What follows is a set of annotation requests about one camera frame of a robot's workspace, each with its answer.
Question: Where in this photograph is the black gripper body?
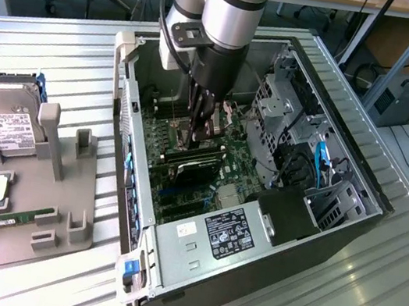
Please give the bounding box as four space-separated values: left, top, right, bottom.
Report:
185 34 251 103

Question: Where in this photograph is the green graphics card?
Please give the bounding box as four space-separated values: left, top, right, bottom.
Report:
153 137 228 196

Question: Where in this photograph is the thin locking lever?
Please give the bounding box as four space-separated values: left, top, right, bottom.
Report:
167 97 184 129

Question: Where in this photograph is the silver socket cover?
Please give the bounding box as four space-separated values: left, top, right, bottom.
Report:
214 99 244 138

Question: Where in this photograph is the CPU socket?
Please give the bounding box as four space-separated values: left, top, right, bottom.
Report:
172 116 197 151

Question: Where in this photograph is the green motherboard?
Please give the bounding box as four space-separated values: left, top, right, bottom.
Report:
123 85 281 243

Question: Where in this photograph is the silver disk bay cage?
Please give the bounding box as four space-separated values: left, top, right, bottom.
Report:
238 44 349 194

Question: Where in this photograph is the silver chipset heatsink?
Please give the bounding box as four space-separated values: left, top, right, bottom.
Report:
214 185 246 212

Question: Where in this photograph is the black plastic shroud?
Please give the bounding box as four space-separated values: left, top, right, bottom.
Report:
238 179 328 256

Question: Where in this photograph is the silver power supply unit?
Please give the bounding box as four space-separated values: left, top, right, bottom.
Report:
143 183 286 306

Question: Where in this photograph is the slotted silver disk bay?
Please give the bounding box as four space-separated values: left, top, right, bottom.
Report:
301 174 374 238

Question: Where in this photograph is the blue case latch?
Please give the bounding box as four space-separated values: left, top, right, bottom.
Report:
119 256 142 284

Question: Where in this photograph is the black open PC case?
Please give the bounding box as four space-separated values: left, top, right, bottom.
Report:
67 5 409 306

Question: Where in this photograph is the grey parts rack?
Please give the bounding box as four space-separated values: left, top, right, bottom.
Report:
0 92 117 291

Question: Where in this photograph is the silver hard disk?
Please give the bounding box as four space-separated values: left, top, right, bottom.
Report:
0 79 48 163

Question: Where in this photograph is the green RAM stick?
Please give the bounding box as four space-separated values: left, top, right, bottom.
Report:
0 202 55 241

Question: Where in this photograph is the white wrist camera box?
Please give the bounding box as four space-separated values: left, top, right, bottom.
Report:
153 16 219 80

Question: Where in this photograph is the black wire bundle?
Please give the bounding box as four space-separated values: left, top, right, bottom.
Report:
268 137 320 192

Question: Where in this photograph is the blue SATA wire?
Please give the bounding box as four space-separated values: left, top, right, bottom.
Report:
307 140 336 191

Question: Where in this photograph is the grey device with handle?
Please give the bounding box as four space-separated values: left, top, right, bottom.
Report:
359 64 409 133

